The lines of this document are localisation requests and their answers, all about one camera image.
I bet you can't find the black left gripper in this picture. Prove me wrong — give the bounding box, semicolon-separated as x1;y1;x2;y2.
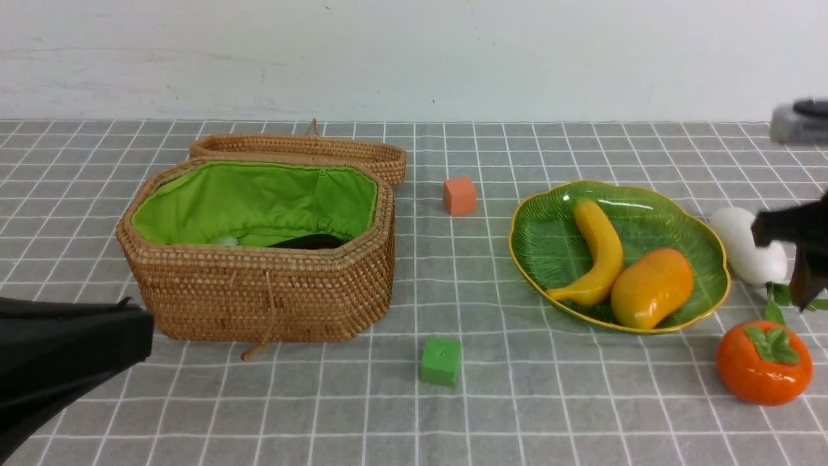
1;297;155;462

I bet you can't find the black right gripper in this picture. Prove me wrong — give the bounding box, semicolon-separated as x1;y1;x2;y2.
750;194;827;313

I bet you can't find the white radish with leaves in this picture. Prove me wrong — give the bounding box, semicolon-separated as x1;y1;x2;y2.
708;207;826;311

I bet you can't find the orange persimmon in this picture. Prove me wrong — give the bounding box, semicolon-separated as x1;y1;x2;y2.
715;320;814;405

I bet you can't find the orange yellow mango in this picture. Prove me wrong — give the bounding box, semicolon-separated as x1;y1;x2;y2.
610;248;695;330

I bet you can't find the yellow banana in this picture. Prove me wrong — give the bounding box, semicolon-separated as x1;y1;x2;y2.
546;199;624;306

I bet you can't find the dark purple eggplant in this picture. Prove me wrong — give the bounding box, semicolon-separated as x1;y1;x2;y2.
268;233;345;250

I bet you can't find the woven rattan basket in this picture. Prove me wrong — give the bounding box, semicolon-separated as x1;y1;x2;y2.
116;154;396;345

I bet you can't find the green leaf glass plate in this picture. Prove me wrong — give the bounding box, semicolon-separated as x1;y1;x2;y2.
508;180;731;335

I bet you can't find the woven rattan basket lid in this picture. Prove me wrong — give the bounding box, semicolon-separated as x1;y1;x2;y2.
188;119;408;185

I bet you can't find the orange foam cube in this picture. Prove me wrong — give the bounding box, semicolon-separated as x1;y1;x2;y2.
442;176;478;216

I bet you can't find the grey checked tablecloth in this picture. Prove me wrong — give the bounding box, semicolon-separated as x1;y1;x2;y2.
8;122;826;465

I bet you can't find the green foam cube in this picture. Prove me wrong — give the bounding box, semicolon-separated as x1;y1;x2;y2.
419;336;462;388

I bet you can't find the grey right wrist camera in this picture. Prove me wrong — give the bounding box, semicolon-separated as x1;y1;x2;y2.
769;98;827;146

